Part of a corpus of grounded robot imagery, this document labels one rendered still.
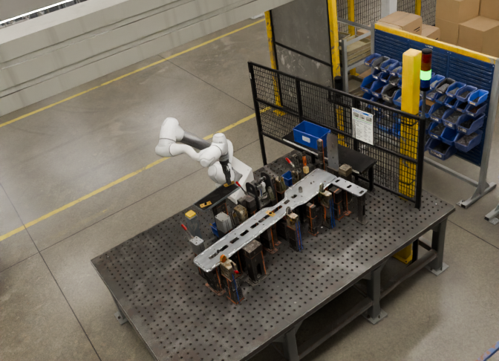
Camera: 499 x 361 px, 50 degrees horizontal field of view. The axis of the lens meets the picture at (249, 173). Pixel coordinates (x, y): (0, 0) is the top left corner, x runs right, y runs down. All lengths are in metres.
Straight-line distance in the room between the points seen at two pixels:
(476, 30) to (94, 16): 6.87
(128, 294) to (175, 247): 0.56
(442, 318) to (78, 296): 3.28
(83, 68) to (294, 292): 3.13
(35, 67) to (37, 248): 5.29
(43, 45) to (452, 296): 4.29
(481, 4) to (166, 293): 5.73
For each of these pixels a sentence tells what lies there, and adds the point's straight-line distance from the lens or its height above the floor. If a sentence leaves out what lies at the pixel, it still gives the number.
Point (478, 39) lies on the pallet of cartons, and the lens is 7.63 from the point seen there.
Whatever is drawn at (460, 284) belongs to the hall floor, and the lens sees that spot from 4.96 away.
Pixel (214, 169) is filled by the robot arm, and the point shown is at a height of 1.07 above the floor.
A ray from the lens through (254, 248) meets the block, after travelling 3.80.
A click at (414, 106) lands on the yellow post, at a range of 4.13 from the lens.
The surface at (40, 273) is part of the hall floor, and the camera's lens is 5.87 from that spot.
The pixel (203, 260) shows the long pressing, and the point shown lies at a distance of 3.84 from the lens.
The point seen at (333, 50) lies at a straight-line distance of 5.88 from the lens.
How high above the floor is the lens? 3.66
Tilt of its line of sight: 36 degrees down
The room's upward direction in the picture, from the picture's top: 10 degrees counter-clockwise
